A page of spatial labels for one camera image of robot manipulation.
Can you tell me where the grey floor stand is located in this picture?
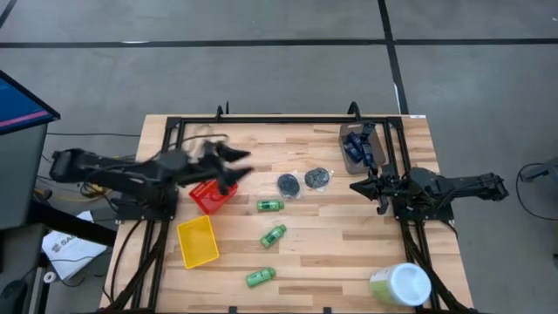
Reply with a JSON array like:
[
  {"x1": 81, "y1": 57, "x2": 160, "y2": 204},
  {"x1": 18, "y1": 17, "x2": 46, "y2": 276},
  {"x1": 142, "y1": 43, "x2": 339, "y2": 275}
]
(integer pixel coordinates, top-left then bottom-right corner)
[{"x1": 521, "y1": 156, "x2": 558, "y2": 184}]

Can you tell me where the black desk edge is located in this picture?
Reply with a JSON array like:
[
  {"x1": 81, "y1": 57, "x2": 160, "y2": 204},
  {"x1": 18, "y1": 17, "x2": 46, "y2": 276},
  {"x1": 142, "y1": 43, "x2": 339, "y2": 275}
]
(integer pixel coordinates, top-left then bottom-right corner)
[{"x1": 25, "y1": 200, "x2": 118, "y2": 248}]

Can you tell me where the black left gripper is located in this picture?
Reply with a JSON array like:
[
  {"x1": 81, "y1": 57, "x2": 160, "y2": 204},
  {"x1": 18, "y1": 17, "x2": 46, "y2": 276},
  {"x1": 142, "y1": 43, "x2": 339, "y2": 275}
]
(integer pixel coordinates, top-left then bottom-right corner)
[{"x1": 188, "y1": 140, "x2": 255, "y2": 196}]

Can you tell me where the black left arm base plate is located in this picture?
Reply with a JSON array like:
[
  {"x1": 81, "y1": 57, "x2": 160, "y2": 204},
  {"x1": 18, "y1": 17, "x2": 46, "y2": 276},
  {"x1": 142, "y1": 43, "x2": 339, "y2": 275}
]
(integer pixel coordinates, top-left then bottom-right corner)
[{"x1": 115, "y1": 191, "x2": 180, "y2": 222}]

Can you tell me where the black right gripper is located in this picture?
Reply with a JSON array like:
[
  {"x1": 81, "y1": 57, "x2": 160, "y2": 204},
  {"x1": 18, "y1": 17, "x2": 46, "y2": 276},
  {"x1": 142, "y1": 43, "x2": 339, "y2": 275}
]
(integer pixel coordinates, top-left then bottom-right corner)
[{"x1": 349, "y1": 167, "x2": 405, "y2": 215}]

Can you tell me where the black metal table frame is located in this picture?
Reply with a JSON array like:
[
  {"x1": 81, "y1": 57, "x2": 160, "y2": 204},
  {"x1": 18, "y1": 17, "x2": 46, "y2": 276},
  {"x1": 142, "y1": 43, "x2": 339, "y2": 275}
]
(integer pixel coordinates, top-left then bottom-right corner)
[{"x1": 102, "y1": 100, "x2": 477, "y2": 314}]

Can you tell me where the small green bottle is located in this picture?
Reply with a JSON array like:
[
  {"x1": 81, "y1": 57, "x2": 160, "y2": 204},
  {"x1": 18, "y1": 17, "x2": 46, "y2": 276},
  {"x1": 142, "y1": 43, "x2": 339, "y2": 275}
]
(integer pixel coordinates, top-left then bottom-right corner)
[
  {"x1": 256, "y1": 199, "x2": 286, "y2": 213},
  {"x1": 260, "y1": 223, "x2": 288, "y2": 249},
  {"x1": 245, "y1": 267, "x2": 277, "y2": 289}
]

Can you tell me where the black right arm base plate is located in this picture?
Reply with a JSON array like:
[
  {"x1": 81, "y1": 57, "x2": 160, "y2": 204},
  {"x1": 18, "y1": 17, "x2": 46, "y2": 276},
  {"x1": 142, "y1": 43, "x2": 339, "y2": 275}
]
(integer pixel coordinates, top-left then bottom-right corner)
[{"x1": 394, "y1": 191, "x2": 455, "y2": 222}]

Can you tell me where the brown cardboard tray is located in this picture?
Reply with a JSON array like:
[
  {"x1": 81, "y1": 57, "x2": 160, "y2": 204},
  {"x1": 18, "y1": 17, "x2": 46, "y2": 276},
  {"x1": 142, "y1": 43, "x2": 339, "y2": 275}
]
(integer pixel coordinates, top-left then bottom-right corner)
[{"x1": 338, "y1": 120, "x2": 389, "y2": 175}]

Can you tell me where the green canister with white lid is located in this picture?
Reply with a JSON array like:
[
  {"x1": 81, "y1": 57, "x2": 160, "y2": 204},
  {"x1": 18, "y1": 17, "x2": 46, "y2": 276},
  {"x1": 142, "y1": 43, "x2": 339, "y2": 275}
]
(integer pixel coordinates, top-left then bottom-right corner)
[{"x1": 369, "y1": 262, "x2": 432, "y2": 308}]

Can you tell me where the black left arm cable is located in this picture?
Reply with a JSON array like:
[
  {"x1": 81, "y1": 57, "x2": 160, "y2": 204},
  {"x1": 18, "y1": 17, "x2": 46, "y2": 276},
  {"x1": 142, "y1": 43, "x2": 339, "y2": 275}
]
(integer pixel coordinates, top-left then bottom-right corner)
[{"x1": 150, "y1": 133, "x2": 230, "y2": 163}]

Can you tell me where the thin black floor cable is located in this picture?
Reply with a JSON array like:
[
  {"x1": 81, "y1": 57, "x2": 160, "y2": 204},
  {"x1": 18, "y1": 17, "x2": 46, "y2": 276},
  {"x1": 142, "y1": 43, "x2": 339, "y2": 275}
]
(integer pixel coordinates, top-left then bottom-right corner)
[{"x1": 46, "y1": 132, "x2": 141, "y2": 138}]

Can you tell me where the yellow cable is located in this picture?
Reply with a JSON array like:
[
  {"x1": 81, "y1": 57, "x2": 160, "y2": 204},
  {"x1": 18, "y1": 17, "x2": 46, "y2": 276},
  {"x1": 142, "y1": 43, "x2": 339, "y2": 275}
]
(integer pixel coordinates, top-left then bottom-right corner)
[{"x1": 56, "y1": 185, "x2": 112, "y2": 204}]

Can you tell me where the computer monitor with blue screen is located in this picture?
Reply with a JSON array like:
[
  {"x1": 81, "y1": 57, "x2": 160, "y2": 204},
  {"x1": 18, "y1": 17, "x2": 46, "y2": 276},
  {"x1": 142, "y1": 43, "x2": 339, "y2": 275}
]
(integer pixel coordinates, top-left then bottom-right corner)
[{"x1": 0, "y1": 69, "x2": 61, "y2": 136}]

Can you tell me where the red plastic basket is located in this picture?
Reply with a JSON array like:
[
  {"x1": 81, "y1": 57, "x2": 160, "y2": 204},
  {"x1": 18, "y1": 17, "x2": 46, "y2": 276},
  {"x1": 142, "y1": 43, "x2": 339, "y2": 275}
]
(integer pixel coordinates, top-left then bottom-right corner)
[{"x1": 188, "y1": 178, "x2": 239, "y2": 215}]

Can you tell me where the yellow plastic basket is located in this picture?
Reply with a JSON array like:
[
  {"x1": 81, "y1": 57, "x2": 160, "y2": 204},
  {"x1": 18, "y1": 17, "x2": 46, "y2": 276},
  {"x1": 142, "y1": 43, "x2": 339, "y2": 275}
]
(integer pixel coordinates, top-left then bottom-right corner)
[{"x1": 176, "y1": 215, "x2": 221, "y2": 270}]

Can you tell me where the black computer mouse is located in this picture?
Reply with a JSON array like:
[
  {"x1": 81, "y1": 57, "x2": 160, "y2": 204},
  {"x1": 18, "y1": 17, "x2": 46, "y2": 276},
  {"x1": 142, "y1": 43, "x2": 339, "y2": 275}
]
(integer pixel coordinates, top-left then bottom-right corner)
[{"x1": 0, "y1": 279, "x2": 30, "y2": 314}]

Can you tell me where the white printed paper bag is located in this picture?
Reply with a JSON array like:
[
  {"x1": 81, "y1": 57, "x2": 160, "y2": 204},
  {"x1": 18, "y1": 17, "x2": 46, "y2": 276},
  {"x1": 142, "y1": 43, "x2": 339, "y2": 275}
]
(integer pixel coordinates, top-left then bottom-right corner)
[{"x1": 41, "y1": 210, "x2": 108, "y2": 281}]

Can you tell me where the black round bagged sponge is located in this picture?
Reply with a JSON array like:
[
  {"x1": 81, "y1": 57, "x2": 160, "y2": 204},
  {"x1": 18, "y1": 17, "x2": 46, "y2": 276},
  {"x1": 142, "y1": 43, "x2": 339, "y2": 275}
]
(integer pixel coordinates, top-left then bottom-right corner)
[
  {"x1": 276, "y1": 172, "x2": 303, "y2": 201},
  {"x1": 303, "y1": 167, "x2": 335, "y2": 193}
]

